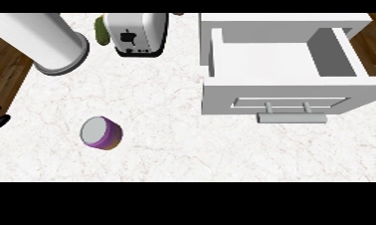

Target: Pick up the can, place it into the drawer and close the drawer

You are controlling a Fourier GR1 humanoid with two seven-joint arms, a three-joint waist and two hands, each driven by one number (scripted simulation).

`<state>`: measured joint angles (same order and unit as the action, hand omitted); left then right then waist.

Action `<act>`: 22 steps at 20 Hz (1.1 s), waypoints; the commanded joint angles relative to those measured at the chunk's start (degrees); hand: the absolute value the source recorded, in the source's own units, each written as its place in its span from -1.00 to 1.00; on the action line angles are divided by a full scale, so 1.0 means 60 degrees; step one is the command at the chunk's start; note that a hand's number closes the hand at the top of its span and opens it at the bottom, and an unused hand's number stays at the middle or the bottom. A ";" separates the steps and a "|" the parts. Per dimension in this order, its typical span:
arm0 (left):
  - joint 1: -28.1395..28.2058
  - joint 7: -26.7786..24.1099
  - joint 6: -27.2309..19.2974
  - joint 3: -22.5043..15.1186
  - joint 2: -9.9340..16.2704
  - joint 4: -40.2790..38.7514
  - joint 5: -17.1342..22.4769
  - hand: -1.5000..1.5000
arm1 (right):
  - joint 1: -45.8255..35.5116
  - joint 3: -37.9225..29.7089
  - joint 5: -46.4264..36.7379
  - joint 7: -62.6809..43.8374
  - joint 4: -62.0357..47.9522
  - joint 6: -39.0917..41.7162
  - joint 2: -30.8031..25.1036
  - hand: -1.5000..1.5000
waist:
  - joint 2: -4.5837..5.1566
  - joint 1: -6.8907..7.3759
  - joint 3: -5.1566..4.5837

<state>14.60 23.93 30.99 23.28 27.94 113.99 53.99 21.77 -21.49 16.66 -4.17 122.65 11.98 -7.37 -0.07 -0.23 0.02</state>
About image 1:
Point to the white toaster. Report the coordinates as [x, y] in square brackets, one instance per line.
[139, 33]

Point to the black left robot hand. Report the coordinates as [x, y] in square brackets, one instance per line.
[2, 120]

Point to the white drawer box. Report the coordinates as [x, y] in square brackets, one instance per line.
[275, 59]

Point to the white cylinder container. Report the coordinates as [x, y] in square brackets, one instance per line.
[42, 41]

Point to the green object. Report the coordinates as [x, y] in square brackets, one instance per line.
[101, 31]

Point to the purple can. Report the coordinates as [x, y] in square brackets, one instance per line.
[101, 133]

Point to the white drawer front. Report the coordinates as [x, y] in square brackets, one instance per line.
[290, 99]

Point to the white cabinet body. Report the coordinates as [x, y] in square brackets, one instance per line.
[275, 23]

